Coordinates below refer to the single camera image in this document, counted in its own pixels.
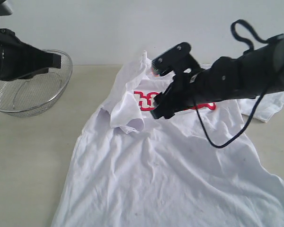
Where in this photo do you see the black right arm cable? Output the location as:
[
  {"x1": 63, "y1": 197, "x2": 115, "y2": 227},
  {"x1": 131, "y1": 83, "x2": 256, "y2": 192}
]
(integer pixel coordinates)
[{"x1": 194, "y1": 20, "x2": 284, "y2": 149}]

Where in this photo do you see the metal mesh strainer bowl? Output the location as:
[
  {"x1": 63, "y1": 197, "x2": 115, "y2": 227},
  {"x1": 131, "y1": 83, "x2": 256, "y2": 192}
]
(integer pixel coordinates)
[{"x1": 0, "y1": 50, "x2": 73, "y2": 117}]

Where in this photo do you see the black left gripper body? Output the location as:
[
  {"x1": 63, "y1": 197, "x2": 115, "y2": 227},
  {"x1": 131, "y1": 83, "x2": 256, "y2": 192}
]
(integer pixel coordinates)
[{"x1": 0, "y1": 29, "x2": 26, "y2": 81}]

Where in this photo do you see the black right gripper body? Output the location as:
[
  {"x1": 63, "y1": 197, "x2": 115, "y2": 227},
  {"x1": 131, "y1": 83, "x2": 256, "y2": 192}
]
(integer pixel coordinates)
[{"x1": 165, "y1": 70, "x2": 204, "y2": 114}]

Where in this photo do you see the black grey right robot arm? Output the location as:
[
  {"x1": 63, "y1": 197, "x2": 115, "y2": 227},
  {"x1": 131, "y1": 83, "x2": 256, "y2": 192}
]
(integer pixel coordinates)
[{"x1": 151, "y1": 38, "x2": 284, "y2": 119}]

